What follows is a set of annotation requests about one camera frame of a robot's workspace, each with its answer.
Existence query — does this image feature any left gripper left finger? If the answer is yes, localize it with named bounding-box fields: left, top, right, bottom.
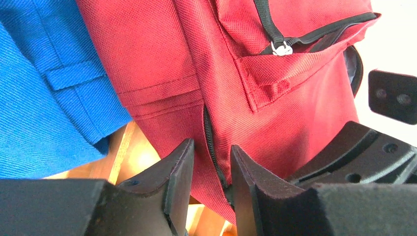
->
left=0, top=139, right=194, bottom=236

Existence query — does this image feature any red backpack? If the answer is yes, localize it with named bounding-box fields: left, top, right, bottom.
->
left=77, top=0, right=380, bottom=223

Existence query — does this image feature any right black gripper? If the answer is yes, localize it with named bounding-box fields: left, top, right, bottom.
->
left=287, top=70, right=417, bottom=189

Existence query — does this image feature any blue cloth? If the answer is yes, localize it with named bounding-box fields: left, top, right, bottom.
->
left=0, top=0, right=131, bottom=178

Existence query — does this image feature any wooden compartment tray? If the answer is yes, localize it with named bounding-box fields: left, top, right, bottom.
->
left=50, top=122, right=237, bottom=236

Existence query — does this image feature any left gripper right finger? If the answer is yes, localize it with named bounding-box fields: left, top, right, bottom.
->
left=231, top=145, right=417, bottom=236

